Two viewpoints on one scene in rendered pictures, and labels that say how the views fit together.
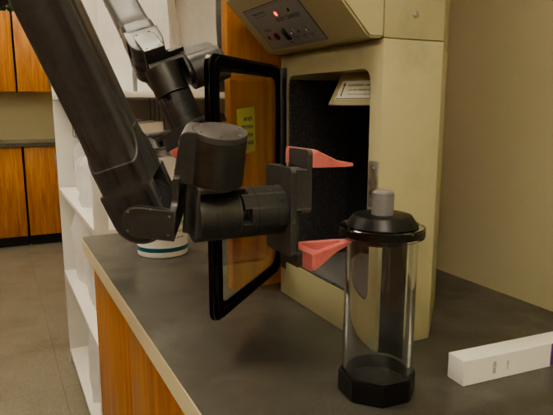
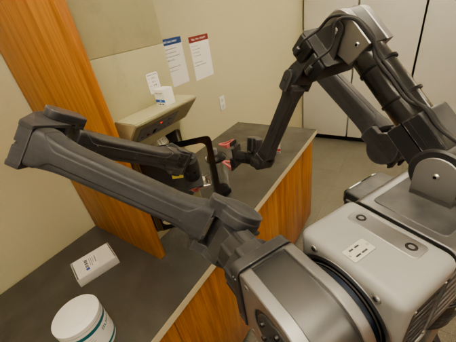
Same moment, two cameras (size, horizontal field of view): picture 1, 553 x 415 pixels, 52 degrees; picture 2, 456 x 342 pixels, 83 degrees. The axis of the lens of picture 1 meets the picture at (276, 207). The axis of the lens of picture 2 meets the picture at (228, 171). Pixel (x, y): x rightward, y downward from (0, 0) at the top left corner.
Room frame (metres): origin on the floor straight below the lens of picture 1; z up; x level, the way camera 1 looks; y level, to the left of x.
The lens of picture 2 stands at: (1.16, 0.94, 1.77)
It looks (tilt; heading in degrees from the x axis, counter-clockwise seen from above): 31 degrees down; 245
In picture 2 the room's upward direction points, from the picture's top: 10 degrees counter-clockwise
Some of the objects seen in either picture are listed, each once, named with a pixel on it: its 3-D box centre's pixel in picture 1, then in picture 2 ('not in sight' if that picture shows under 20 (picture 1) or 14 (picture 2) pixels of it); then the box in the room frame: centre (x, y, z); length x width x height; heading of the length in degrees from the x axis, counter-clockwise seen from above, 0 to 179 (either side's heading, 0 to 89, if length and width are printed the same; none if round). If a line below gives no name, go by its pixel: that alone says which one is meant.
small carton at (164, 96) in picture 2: not in sight; (164, 96); (0.90, -0.05, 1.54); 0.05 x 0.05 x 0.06; 27
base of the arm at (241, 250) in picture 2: not in sight; (250, 264); (1.04, 0.72, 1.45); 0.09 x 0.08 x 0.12; 0
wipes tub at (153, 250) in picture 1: (161, 224); (85, 328); (1.42, 0.30, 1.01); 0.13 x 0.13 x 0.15
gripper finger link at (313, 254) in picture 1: (317, 234); (229, 160); (0.67, -0.05, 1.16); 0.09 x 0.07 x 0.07; 116
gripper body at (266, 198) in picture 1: (263, 210); (241, 156); (0.64, 0.01, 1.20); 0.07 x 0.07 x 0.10; 26
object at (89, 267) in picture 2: not in sight; (95, 263); (1.38, -0.03, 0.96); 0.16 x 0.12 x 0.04; 11
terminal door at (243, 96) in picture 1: (248, 180); (182, 186); (0.95, 0.05, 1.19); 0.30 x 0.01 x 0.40; 161
